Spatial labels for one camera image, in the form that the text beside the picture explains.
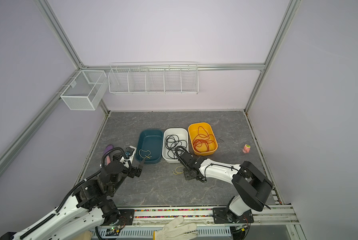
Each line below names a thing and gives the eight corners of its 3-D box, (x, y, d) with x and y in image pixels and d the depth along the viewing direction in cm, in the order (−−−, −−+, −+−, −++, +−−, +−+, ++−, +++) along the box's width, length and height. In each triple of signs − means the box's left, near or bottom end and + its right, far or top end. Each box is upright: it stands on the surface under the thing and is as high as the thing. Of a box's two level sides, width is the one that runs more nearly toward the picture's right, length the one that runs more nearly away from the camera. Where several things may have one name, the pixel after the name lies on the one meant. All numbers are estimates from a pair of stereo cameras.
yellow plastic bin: (193, 158, 97) (194, 153, 92) (187, 129, 112) (187, 124, 107) (218, 154, 98) (220, 149, 94) (209, 126, 113) (210, 121, 109)
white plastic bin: (161, 162, 95) (160, 158, 90) (164, 132, 110) (164, 127, 105) (188, 162, 95) (188, 158, 90) (188, 132, 110) (188, 127, 105)
